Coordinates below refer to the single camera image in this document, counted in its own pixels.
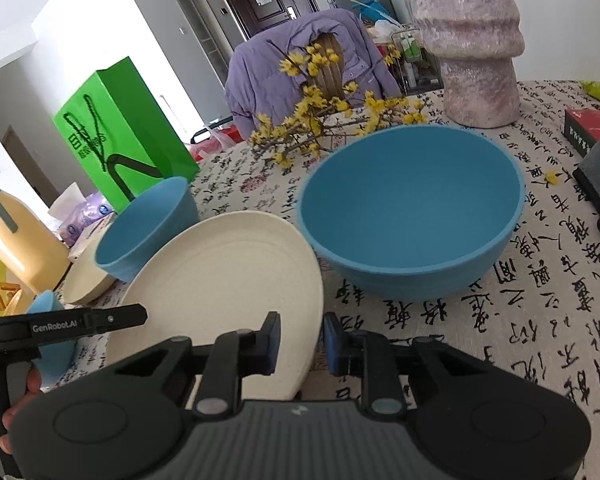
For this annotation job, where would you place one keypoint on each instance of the green paper bag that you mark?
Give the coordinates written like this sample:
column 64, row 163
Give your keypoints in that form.
column 125, row 120

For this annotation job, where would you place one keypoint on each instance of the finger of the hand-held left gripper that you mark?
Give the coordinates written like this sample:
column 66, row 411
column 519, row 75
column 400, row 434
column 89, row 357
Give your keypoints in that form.
column 122, row 316

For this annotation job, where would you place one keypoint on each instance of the purple jacket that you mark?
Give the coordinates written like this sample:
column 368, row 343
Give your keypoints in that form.
column 260, row 70

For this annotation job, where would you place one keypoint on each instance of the fallen yellow blossom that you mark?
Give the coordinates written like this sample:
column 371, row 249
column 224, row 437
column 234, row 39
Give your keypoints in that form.
column 551, row 176

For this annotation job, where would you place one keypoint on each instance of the blue plastic bag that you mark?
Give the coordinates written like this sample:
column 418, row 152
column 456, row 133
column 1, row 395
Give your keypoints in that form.
column 372, row 10

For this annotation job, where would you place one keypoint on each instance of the purple tissue pack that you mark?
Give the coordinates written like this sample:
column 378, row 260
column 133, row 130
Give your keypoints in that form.
column 87, row 212

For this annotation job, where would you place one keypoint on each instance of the yellow flower branch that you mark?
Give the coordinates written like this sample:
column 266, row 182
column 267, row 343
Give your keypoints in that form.
column 305, row 135

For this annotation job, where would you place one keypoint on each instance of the yellow thermos jug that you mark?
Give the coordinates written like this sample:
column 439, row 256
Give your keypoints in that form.
column 20, row 250

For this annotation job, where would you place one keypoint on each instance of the large blue bowl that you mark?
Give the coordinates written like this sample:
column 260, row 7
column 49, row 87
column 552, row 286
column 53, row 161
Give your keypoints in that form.
column 410, row 200

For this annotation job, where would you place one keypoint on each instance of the small blue bowl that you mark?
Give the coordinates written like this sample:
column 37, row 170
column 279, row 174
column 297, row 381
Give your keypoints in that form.
column 135, row 245

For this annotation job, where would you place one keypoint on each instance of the small cream plate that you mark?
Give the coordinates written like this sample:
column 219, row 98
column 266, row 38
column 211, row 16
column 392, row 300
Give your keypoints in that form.
column 82, row 282

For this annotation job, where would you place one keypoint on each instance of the large cream plate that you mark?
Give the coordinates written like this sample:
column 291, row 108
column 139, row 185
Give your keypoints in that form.
column 220, row 280

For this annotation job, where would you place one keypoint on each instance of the red plastic bag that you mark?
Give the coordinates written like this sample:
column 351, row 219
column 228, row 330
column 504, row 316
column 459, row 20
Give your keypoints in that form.
column 215, row 142

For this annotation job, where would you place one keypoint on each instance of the calligraphy printed tablecloth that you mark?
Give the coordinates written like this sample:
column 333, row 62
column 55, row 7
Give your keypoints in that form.
column 530, row 310

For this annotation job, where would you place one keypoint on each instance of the dark brown door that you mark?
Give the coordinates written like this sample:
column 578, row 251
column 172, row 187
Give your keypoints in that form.
column 270, row 10

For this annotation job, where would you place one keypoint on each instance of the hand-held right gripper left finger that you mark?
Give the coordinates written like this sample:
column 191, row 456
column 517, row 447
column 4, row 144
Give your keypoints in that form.
column 272, row 347

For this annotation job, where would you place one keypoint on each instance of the person's left hand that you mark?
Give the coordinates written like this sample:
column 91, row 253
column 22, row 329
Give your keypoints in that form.
column 15, row 412

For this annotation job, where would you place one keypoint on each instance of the small blue cup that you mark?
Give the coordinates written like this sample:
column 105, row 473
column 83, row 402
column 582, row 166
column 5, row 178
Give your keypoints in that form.
column 45, row 305

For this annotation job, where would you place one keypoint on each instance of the red box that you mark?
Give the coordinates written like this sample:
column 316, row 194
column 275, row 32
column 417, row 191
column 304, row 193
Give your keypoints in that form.
column 595, row 122

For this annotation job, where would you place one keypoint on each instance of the wooden chair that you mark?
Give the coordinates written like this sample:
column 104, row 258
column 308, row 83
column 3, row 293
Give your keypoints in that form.
column 330, row 80

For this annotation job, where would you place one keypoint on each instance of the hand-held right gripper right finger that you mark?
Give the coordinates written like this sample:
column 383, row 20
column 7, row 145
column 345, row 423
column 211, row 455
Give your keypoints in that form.
column 332, row 352

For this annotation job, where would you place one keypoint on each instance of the utility cart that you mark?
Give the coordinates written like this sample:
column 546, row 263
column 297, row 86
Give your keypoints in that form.
column 410, row 60

